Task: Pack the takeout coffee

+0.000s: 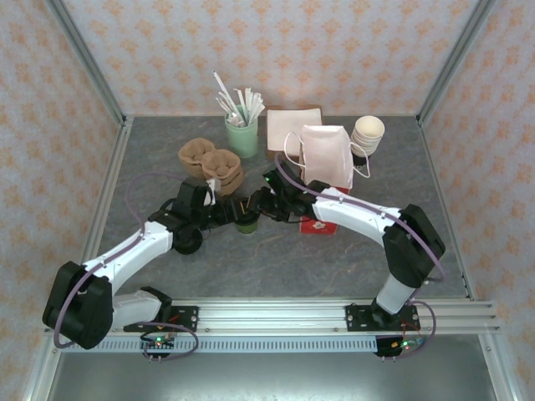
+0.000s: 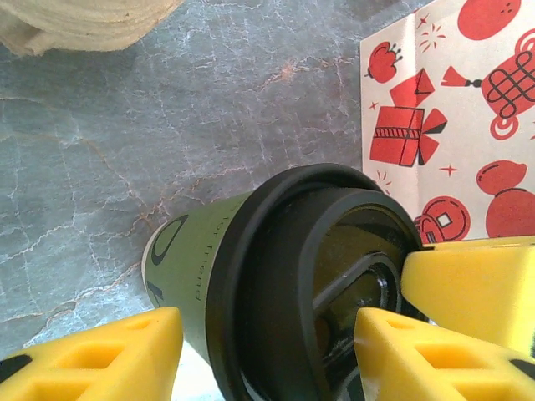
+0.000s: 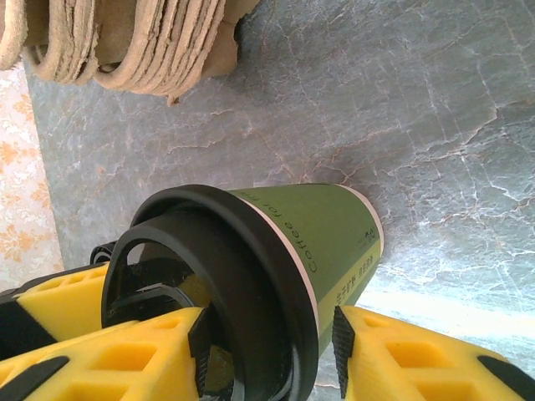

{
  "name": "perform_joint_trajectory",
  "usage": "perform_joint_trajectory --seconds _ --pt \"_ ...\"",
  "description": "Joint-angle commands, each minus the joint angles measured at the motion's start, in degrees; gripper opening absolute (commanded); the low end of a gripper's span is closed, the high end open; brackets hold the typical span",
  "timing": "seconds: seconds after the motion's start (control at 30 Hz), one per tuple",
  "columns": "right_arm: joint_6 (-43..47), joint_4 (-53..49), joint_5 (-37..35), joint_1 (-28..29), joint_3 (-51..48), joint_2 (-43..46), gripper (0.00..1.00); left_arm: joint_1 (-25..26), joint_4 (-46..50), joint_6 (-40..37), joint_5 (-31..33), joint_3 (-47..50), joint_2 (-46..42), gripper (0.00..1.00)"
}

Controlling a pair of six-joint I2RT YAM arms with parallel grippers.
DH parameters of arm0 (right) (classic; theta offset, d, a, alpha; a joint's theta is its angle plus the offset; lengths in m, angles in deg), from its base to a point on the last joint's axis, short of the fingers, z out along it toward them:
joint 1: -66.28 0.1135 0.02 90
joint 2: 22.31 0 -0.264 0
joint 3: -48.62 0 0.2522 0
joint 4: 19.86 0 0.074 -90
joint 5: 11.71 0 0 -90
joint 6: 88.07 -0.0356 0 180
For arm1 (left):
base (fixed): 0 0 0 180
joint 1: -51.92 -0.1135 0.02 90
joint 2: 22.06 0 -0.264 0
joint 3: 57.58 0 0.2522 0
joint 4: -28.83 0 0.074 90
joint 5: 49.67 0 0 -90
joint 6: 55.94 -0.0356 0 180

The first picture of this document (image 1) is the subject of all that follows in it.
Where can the aluminium frame post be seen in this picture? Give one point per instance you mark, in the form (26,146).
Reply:
(455,58)
(85,58)

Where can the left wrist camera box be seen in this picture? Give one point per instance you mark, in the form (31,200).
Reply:
(213,190)

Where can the black cup lid stack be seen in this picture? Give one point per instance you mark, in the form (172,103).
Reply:
(188,247)

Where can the white napkin stack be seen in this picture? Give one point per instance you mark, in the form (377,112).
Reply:
(284,125)

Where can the black plastic cup lid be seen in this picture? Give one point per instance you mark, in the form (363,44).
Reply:
(247,219)

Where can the stack of white paper cups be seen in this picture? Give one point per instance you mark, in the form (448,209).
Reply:
(370,127)

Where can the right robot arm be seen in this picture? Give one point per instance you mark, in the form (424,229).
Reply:
(355,213)

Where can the white paper-wrapped straw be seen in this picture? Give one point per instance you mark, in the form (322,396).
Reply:
(225,106)
(251,106)
(241,104)
(259,110)
(221,92)

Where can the long aluminium base rail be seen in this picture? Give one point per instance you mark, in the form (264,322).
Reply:
(271,317)

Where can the brown napkin tray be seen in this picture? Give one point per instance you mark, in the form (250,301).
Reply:
(271,153)

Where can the green straw holder cup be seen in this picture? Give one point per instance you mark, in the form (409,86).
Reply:
(242,138)

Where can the aluminium table side rail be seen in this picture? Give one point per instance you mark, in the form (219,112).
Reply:
(113,167)
(451,217)

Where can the grey metal shelf panel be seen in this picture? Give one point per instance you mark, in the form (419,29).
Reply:
(267,376)

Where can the aluminium frame leg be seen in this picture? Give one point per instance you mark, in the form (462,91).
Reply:
(40,367)
(499,367)

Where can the red and white paper bag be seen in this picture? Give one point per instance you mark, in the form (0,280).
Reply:
(326,154)

